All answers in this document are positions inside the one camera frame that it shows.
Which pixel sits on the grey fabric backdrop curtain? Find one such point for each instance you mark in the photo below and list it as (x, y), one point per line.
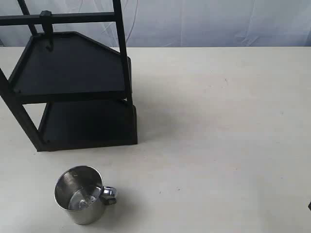
(182, 23)

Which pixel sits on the stainless steel mug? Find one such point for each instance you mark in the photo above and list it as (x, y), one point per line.
(81, 193)

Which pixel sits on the black two-tier metal rack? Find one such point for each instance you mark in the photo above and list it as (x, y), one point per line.
(77, 96)

